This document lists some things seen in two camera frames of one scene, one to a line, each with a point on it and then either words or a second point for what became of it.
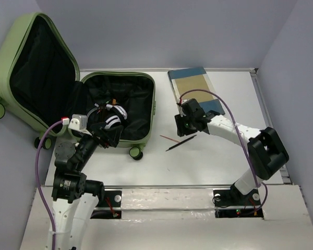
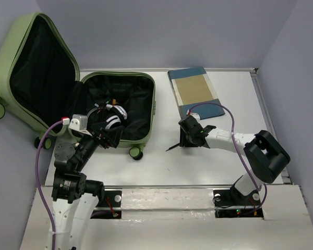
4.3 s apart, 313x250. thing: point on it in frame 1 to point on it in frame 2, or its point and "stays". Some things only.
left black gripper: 112,136 stays
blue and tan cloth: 193,83 stays
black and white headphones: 109,115 stays
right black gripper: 181,130 to 183,140
